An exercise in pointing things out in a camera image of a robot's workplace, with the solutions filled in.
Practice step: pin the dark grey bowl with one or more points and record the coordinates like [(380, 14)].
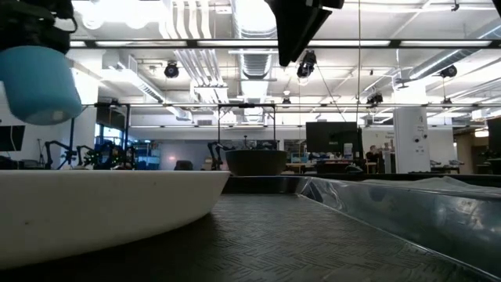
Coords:
[(256, 162)]

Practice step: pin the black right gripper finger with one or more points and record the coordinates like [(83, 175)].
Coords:
[(297, 27)]

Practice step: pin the black computer monitor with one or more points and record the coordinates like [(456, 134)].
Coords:
[(332, 137)]

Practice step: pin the blue plastic cup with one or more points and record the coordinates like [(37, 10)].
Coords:
[(37, 86)]

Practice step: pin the white round plate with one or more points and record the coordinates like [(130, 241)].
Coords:
[(98, 211)]

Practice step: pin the dark wall screen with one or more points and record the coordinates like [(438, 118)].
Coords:
[(11, 138)]

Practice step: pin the black background robot arm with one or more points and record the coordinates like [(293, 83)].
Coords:
[(217, 154), (64, 152)]

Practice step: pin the black overhead frame beam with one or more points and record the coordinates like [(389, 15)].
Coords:
[(235, 43)]

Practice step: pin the black metal workstation frame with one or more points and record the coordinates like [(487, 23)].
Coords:
[(246, 105), (113, 117)]

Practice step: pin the white square pillar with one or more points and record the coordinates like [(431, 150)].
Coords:
[(411, 141)]

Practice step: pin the black ceiling spotlight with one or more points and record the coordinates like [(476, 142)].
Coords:
[(171, 70), (306, 66), (448, 71)]

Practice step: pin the silver ceiling air duct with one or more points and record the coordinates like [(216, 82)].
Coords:
[(254, 39)]

